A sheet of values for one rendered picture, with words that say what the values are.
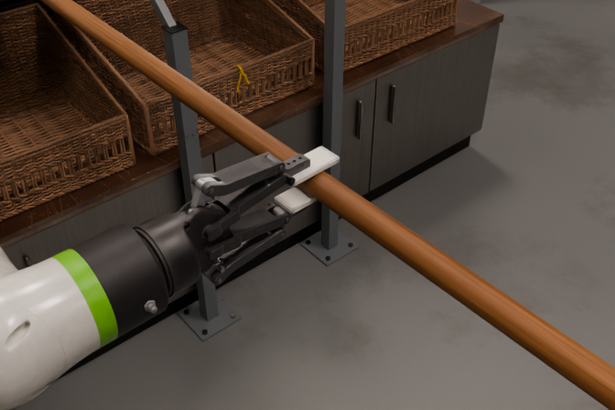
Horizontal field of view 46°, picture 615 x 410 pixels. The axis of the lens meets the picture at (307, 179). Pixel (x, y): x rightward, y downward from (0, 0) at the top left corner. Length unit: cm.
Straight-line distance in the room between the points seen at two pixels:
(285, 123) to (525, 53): 188
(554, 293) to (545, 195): 49
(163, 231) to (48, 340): 14
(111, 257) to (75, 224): 118
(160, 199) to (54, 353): 131
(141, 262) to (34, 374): 13
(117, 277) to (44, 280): 6
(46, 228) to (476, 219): 148
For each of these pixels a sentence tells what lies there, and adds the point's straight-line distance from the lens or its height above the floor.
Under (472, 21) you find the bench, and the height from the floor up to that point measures 58.
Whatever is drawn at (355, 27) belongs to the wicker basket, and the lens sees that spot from 220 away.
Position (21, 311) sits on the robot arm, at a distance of 64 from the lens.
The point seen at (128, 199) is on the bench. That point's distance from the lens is 188.
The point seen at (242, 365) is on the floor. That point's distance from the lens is 214.
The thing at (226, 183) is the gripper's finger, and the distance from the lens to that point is 70.
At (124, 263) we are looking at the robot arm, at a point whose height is 123.
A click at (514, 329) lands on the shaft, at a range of 66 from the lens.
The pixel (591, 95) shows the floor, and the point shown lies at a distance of 347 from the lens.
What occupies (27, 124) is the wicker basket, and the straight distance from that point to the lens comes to 211.
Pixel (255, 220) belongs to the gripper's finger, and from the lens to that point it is 77.
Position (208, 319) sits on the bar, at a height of 2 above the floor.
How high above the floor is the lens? 168
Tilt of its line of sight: 38 degrees down
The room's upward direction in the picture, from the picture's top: straight up
